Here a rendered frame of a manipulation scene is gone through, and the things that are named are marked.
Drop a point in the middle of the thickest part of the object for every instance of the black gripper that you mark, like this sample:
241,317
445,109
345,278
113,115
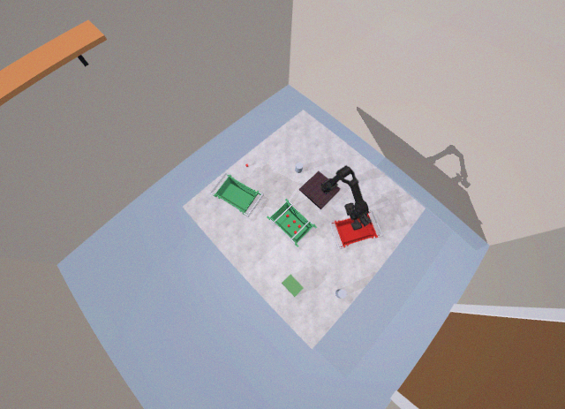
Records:
349,209

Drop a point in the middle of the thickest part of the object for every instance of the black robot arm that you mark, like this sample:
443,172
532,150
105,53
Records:
360,208

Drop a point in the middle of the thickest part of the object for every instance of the green plastic tray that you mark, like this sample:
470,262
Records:
283,221
236,193

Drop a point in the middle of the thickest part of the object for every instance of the green rectangular block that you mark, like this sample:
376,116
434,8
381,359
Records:
292,285

